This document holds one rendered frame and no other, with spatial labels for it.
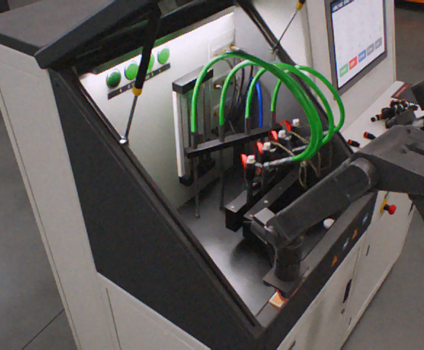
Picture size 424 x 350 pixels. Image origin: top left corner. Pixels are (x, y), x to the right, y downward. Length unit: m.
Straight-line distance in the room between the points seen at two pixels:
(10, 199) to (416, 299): 2.39
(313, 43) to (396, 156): 0.96
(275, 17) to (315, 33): 0.13
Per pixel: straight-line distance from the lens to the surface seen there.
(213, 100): 1.57
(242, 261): 1.45
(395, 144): 0.65
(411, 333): 2.46
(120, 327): 1.65
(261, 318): 1.17
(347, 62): 1.75
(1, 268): 2.81
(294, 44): 1.53
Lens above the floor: 1.89
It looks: 37 degrees down
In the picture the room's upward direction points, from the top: 1 degrees counter-clockwise
